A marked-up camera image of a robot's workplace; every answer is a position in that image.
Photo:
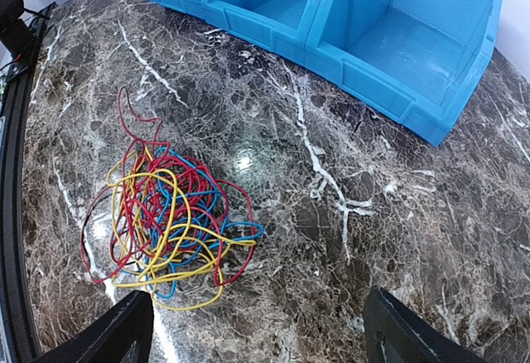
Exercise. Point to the blue three-compartment plastic bin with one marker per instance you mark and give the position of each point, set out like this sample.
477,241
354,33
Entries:
416,61

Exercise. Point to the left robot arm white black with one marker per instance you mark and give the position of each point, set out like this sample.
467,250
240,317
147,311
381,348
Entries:
16,36

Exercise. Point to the black curved front rail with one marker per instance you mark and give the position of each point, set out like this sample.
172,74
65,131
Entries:
19,340

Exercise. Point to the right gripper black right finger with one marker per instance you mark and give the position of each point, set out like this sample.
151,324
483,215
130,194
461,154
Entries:
395,333

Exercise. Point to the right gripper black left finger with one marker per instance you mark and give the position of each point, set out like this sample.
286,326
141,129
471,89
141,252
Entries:
122,334

